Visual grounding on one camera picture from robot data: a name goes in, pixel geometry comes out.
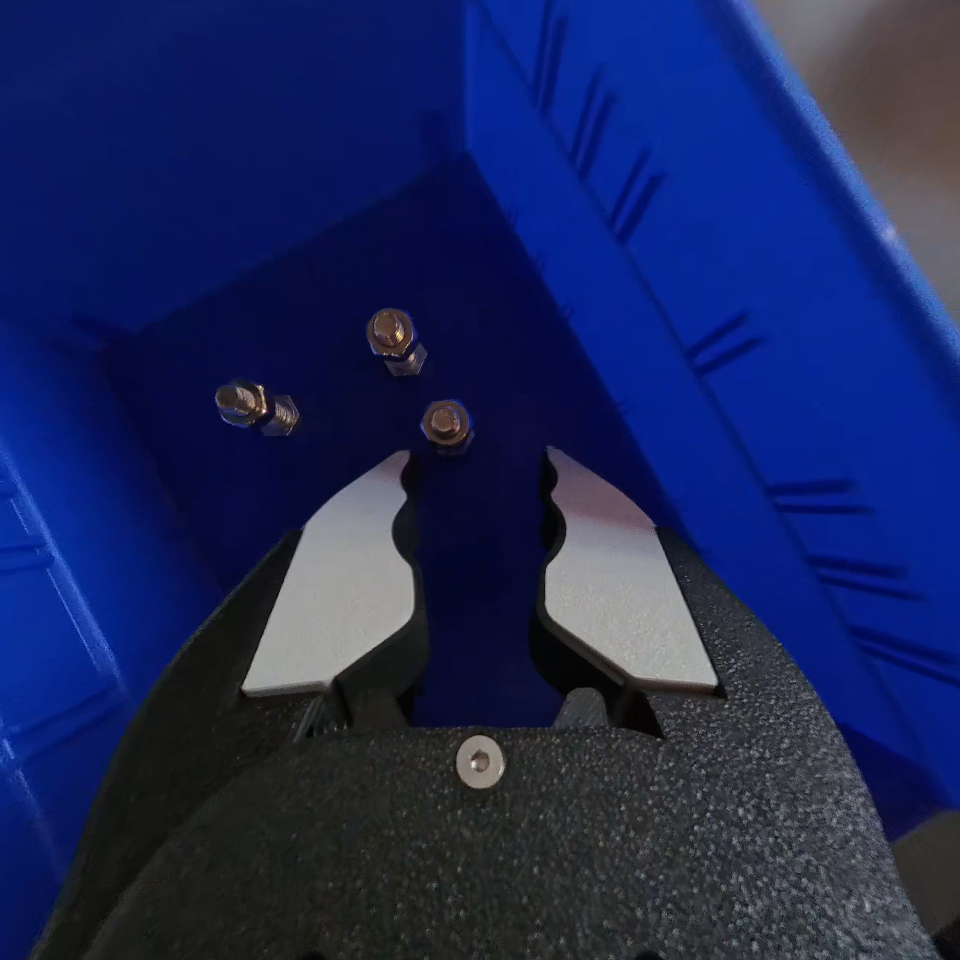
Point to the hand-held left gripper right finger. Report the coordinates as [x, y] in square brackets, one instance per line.
[622, 592]

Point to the blue plastic bin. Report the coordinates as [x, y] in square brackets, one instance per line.
[225, 187]

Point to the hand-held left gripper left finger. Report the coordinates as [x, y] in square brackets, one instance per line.
[337, 585]

